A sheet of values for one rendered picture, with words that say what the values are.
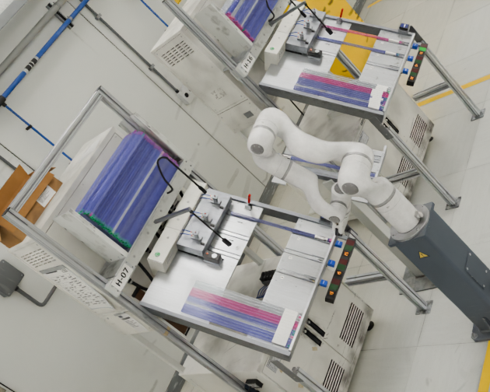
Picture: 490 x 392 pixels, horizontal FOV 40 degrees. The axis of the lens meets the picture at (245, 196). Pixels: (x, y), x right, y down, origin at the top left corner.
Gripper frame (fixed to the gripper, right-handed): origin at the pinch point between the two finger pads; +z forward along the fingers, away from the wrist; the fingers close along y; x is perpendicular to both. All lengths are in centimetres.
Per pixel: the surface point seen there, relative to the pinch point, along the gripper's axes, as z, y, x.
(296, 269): 10.2, -19.1, 13.7
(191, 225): 4, -16, 67
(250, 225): 10.2, -3.3, 42.6
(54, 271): 4, -60, 116
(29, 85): 45, 75, 236
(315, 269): 10.2, -16.3, 5.8
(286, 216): 11.7, 8.0, 28.6
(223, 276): 10, -34, 44
